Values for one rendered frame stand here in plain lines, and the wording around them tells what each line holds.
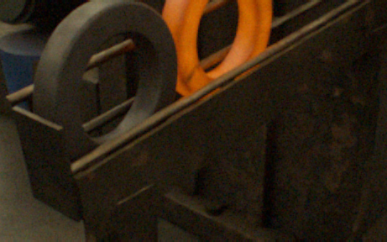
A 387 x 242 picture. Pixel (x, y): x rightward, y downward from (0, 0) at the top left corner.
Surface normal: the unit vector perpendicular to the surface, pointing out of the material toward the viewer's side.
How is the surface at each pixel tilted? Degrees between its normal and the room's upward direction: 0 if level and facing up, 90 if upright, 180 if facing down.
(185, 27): 90
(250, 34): 71
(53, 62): 57
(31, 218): 0
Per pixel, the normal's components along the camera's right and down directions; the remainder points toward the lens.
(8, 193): 0.00, -0.90
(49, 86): -0.58, 0.03
